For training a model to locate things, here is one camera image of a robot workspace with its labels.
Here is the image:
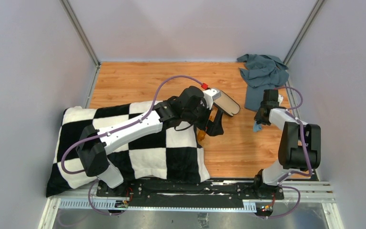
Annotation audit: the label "orange sunglasses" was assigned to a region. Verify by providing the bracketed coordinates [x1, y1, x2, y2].
[196, 115, 213, 142]

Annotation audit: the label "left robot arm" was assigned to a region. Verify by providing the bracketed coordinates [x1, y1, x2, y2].
[76, 86, 224, 197]

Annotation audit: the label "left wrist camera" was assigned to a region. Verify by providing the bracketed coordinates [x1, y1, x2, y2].
[201, 83, 221, 110]

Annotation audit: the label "black white checkered pillow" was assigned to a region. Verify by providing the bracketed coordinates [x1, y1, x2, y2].
[46, 101, 210, 197]

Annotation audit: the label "black glasses case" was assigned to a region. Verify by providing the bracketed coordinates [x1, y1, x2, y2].
[214, 90, 240, 117]

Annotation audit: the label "grey-blue crumpled cloth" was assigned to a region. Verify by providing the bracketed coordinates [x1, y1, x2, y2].
[236, 54, 289, 111]

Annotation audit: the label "white slotted cable duct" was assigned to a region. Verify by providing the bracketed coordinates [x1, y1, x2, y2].
[58, 198, 257, 212]

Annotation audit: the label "small blue cleaning cloth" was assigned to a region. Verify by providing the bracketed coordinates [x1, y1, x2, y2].
[253, 122, 262, 133]

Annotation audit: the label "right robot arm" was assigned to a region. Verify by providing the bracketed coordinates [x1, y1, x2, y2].
[253, 89, 321, 199]

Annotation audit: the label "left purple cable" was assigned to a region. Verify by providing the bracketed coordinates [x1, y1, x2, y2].
[60, 75, 209, 175]

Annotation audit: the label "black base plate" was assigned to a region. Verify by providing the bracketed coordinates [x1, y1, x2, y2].
[96, 177, 284, 208]

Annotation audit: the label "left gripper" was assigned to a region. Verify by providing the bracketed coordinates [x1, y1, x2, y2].
[183, 99, 224, 136]

